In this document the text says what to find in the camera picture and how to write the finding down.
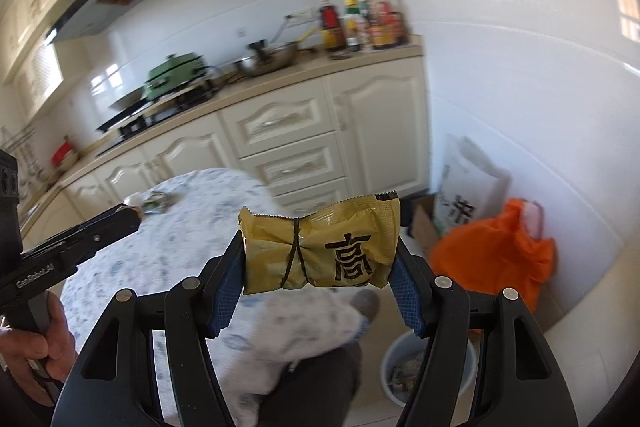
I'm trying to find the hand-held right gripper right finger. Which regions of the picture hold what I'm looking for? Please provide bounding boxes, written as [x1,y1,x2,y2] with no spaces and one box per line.
[389,242,579,427]

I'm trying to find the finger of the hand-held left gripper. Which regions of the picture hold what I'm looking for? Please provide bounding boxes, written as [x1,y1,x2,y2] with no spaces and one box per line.
[22,203,142,270]

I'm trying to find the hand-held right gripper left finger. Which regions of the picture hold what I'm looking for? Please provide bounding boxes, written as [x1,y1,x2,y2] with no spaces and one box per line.
[51,231,247,427]

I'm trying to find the pale blue plastic bin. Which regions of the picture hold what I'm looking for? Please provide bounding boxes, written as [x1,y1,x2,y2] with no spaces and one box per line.
[381,332,477,408]

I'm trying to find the yellow packet with black print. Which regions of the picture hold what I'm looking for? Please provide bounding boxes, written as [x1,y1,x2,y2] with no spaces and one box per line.
[237,192,402,295]

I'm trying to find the person's left hand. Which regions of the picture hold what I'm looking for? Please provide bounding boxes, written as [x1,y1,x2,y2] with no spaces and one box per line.
[0,293,78,408]

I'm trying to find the grey slipper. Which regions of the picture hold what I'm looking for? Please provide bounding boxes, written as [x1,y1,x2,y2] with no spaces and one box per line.
[350,289,381,333]

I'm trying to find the yellow-green crumpled wrapper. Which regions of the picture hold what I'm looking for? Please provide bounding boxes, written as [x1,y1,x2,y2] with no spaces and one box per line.
[142,192,173,212]

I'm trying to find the brown cardboard box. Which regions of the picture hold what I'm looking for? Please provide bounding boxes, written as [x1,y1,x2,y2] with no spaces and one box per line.
[410,194,443,253]

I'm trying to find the pile of discarded wrappers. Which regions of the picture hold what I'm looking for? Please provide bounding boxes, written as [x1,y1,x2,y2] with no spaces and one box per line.
[390,354,426,395]

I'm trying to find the red container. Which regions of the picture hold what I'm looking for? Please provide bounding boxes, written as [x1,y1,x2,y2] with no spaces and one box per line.
[52,137,76,168]

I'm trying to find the orange plastic bag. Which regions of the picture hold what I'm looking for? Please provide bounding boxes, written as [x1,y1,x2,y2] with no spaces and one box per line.
[430,199,556,333]

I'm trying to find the black glass gas stove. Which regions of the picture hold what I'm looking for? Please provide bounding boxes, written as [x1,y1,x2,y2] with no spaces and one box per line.
[95,94,223,158]

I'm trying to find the black induction cooker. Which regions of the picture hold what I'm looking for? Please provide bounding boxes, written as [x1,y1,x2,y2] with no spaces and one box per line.
[95,104,151,132]

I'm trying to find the white paper bag black print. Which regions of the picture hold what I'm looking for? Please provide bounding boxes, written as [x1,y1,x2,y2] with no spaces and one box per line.
[432,134,513,238]

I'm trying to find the person's dark trouser leg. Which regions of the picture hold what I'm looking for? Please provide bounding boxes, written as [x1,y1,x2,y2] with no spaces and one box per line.
[255,342,363,427]

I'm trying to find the cream cabinet drawer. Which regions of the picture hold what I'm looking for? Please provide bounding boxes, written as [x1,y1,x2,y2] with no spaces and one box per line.
[240,132,343,188]
[220,87,336,158]
[265,177,351,218]

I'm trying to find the steel basin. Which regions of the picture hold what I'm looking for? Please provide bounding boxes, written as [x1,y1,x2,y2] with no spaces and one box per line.
[109,88,148,110]

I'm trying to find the pink plastic bag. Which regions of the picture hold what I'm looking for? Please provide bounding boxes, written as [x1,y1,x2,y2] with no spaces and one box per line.
[520,199,546,238]

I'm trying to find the cream lower kitchen cabinets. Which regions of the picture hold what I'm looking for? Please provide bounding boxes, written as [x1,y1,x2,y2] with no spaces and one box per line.
[20,54,432,258]

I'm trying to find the narrow cream lattice door cabinet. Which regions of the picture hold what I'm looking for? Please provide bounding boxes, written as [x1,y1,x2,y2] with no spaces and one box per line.
[12,42,63,118]

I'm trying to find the green electric cooking pot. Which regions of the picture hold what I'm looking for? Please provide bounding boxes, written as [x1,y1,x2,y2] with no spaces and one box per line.
[144,53,211,100]

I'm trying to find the steel kettle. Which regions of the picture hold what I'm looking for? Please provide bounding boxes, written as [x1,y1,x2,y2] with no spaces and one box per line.
[235,39,301,78]

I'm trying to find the beige kitchen countertop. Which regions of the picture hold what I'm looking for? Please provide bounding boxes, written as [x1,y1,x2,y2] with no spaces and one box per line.
[20,42,426,208]

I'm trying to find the row of sauce bottles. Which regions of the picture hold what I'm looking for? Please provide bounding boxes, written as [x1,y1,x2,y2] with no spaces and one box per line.
[342,0,408,52]

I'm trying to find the large dark oil bottle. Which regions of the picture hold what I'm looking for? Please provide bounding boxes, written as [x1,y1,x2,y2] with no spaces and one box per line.
[320,0,346,52]

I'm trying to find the steel wall utensil rack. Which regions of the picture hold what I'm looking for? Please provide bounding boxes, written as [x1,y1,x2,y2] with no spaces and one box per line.
[0,124,38,158]

